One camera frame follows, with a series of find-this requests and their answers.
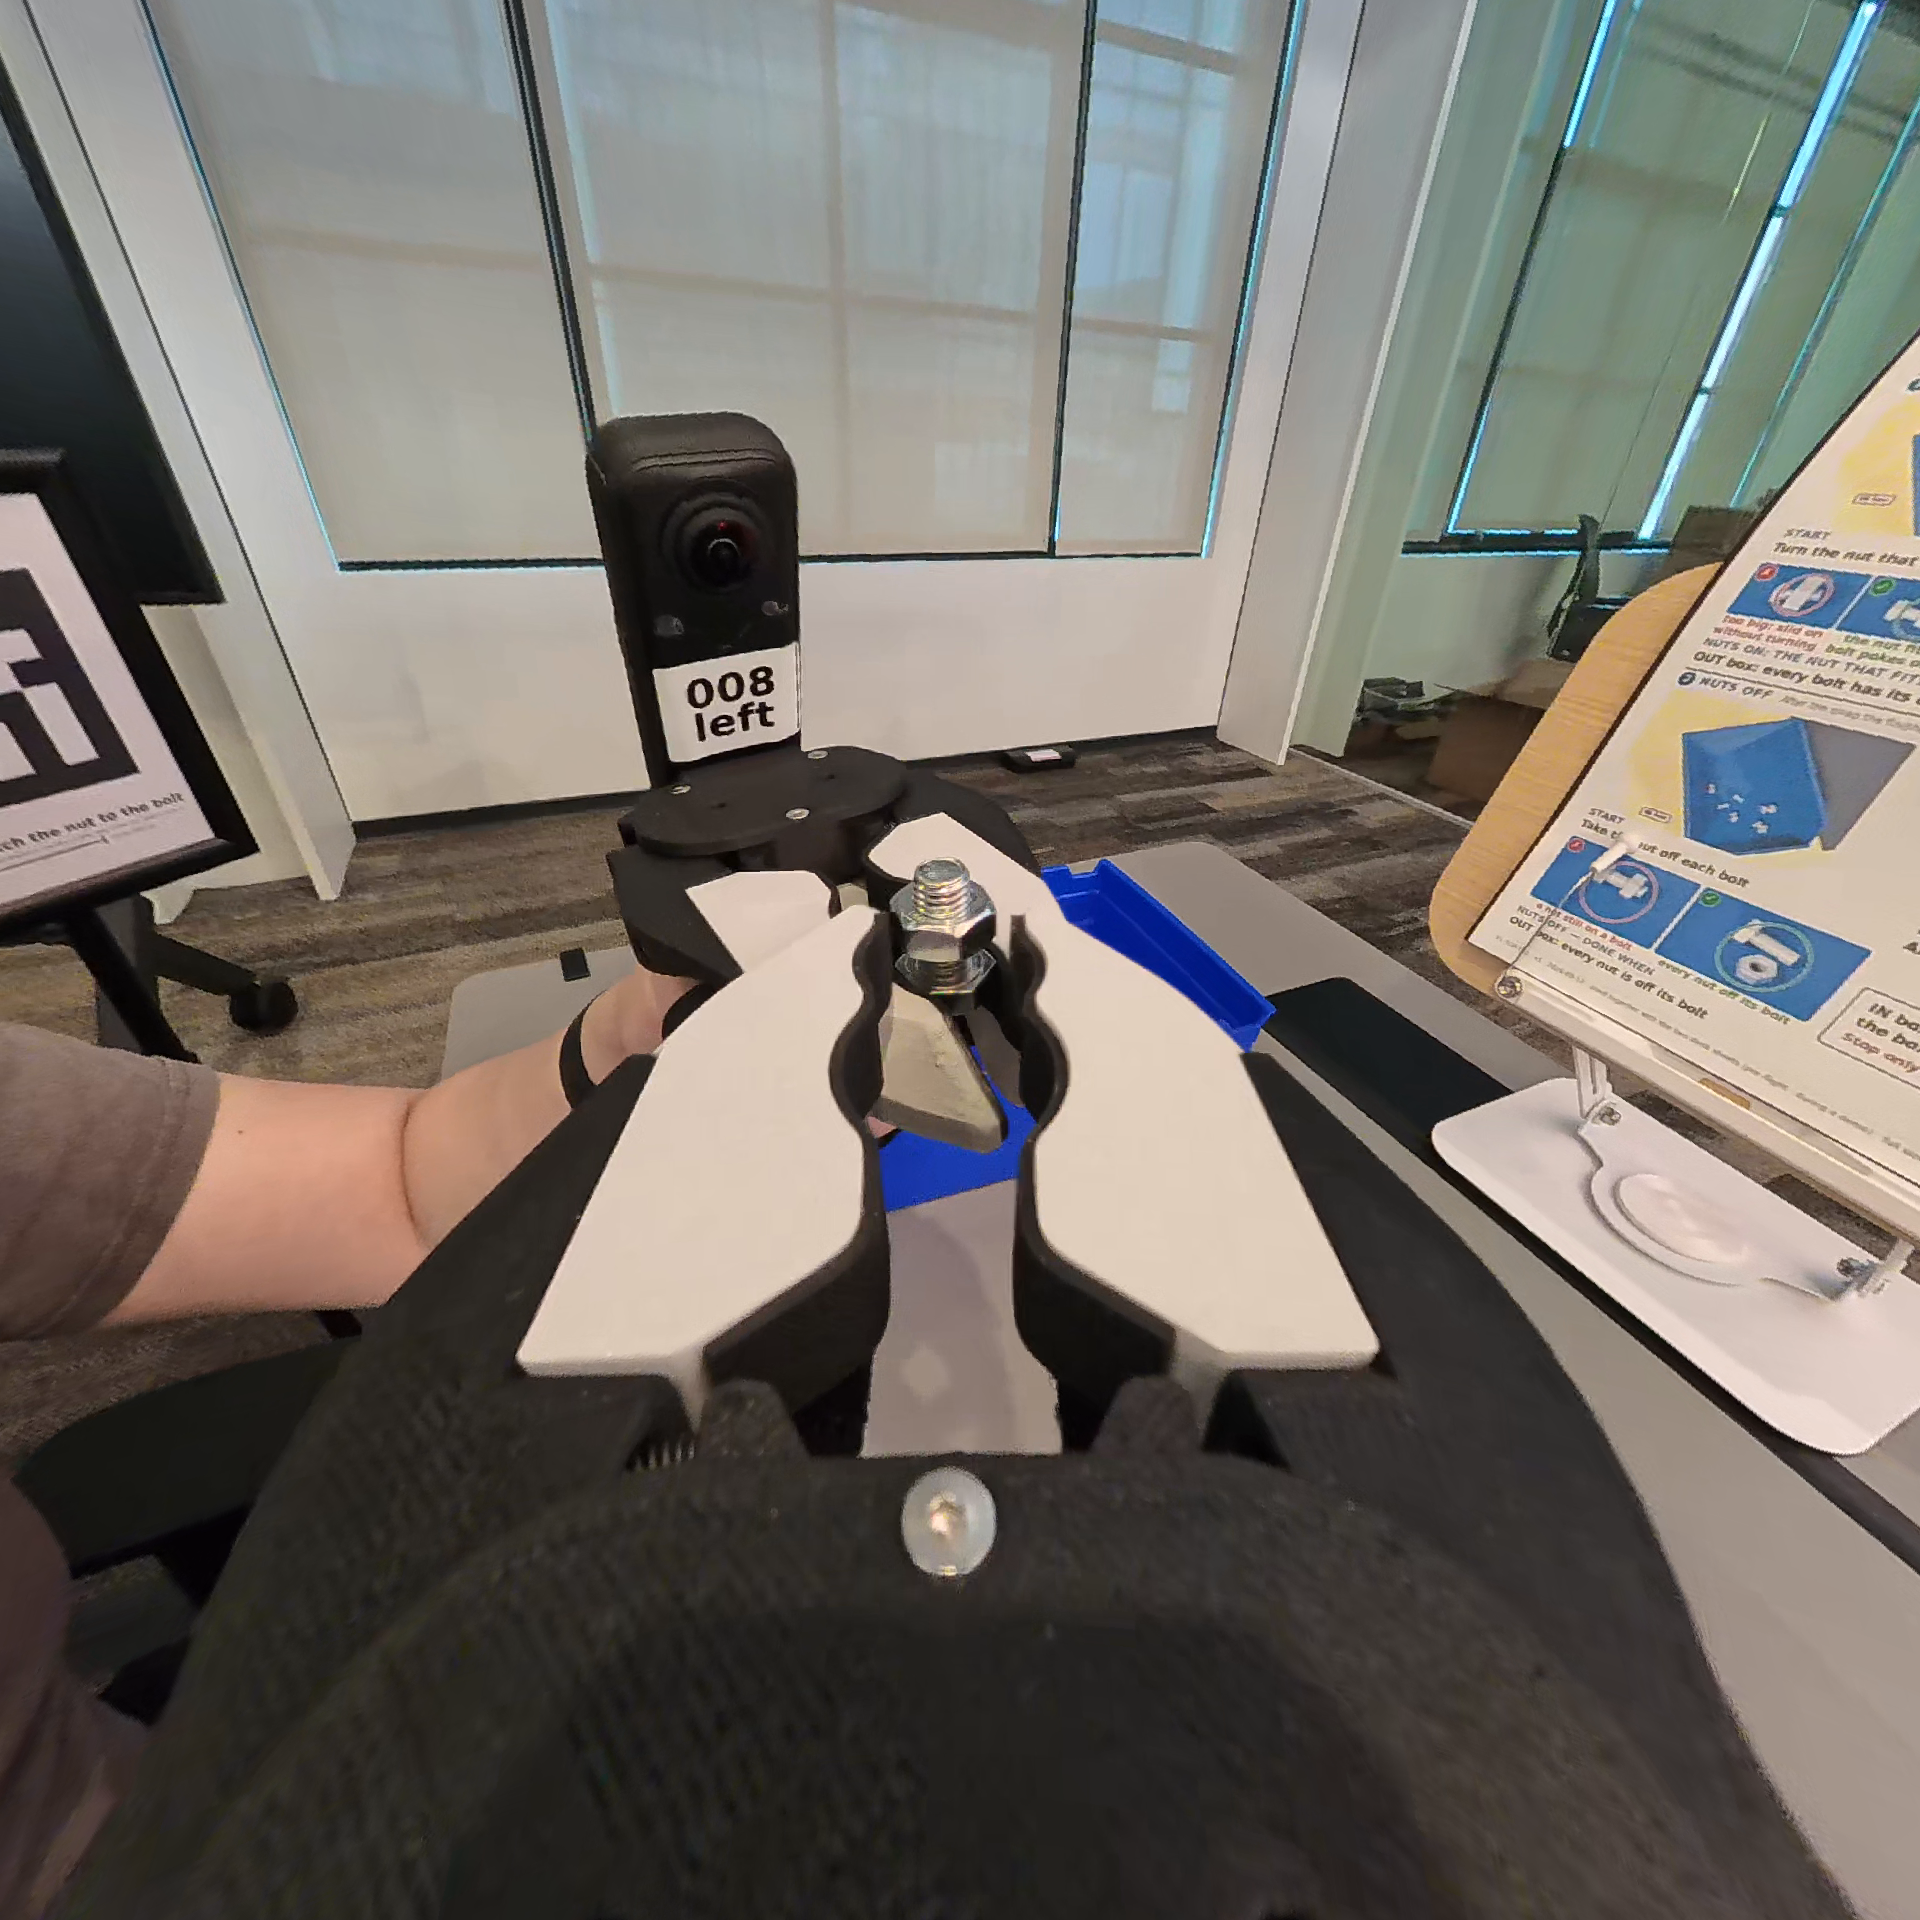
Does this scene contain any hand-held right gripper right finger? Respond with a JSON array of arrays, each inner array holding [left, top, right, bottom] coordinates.
[[1002, 901, 1384, 1404]]

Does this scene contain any teal tinted window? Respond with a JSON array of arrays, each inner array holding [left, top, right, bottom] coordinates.
[[1402, 0, 1920, 549]]

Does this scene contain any white metal stand base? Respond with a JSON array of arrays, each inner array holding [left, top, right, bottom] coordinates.
[[1431, 1049, 1920, 1455]]

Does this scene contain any large window with blinds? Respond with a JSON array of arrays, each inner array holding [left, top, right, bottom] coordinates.
[[143, 0, 1308, 571]]

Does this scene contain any silver hex bolt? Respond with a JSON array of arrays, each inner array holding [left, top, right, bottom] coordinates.
[[896, 858, 1002, 999]]

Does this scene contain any black framed marker sign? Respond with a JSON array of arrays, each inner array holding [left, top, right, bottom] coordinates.
[[0, 450, 261, 923]]

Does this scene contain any laminated instruction poster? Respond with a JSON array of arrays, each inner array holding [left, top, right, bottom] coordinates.
[[1471, 329, 1920, 1203]]

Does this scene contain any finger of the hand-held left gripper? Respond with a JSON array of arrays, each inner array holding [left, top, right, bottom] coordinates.
[[688, 873, 1011, 1154], [861, 772, 1052, 922]]

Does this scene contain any light wooden backing board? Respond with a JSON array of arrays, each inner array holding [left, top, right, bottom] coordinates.
[[1428, 563, 1729, 993]]

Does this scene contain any black mesh office chair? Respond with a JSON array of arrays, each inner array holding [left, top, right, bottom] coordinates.
[[0, 1340, 355, 1727]]

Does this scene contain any person's left forearm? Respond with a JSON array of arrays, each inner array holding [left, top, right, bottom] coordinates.
[[143, 1026, 602, 1338]]

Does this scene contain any black rolling sign stand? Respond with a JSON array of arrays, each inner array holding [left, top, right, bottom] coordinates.
[[60, 885, 297, 1066]]

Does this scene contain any blue plastic bin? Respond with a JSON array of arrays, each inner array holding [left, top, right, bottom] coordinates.
[[873, 858, 1277, 1217]]

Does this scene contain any smooth black table pad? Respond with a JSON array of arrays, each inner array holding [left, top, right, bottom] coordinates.
[[1267, 975, 1481, 1161]]

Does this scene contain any person's left hand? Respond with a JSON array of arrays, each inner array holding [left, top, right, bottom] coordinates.
[[563, 966, 707, 1119]]

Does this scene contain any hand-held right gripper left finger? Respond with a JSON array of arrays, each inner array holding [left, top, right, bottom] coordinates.
[[515, 902, 896, 1420]]

